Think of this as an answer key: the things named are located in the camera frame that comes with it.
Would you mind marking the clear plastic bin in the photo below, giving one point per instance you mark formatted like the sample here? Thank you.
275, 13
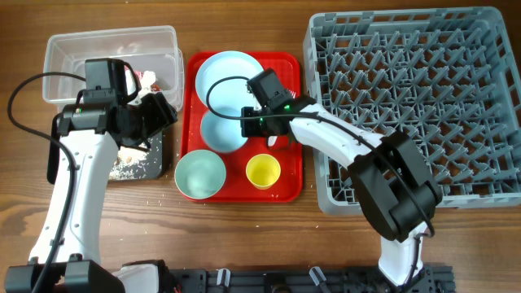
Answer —
153, 48

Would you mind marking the grey dishwasher rack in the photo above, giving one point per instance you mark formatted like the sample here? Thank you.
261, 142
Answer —
447, 77

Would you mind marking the rice and nut leftovers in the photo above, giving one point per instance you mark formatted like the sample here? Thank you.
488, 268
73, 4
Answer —
133, 164

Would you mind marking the mint green bowl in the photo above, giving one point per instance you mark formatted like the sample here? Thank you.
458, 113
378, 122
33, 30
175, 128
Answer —
200, 174

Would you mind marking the white plastic fork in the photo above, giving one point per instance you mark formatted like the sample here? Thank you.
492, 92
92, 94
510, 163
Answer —
271, 141

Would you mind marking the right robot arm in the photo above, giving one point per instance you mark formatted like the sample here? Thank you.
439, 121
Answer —
396, 190

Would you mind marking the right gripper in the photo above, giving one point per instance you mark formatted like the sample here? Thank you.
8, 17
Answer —
250, 129

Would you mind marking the light blue small bowl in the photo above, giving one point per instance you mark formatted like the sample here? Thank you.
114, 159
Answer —
221, 134

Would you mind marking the yellow cup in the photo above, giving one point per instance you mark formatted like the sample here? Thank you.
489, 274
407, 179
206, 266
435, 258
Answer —
263, 171

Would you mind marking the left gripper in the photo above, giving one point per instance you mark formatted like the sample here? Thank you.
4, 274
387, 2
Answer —
161, 113

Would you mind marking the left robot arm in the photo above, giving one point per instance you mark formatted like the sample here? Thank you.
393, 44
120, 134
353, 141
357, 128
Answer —
66, 256

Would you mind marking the black rectangular tray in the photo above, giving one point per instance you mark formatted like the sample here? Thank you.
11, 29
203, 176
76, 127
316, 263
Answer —
112, 143

